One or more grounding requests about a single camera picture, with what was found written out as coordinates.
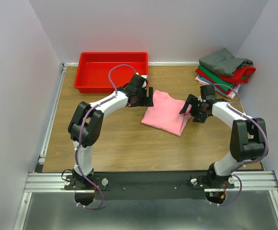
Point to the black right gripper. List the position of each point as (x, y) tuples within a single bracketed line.
[(193, 100)]

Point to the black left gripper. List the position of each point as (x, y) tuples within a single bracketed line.
[(147, 101)]

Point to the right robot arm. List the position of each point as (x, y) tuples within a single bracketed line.
[(248, 141)]

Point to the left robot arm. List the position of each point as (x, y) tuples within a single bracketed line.
[(86, 123)]

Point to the blue folded t shirt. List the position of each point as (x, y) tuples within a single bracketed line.
[(202, 80)]

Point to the green folded t shirt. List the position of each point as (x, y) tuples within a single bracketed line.
[(227, 82)]

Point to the white folded t shirt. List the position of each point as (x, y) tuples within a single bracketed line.
[(232, 94)]

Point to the light pink folded t shirt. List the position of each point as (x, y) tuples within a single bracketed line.
[(224, 94)]

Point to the grey folded t shirt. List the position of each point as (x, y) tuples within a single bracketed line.
[(223, 62)]

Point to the red folded t shirt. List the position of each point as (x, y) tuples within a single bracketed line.
[(247, 70)]

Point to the red plastic tray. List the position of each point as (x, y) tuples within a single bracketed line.
[(94, 67)]

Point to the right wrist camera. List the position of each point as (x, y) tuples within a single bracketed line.
[(207, 92)]

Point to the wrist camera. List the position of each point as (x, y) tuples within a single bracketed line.
[(207, 92), (145, 80)]

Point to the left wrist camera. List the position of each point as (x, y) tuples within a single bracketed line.
[(145, 80)]

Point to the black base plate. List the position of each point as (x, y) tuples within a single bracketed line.
[(148, 185)]

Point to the aluminium frame rail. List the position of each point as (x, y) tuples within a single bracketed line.
[(250, 181)]

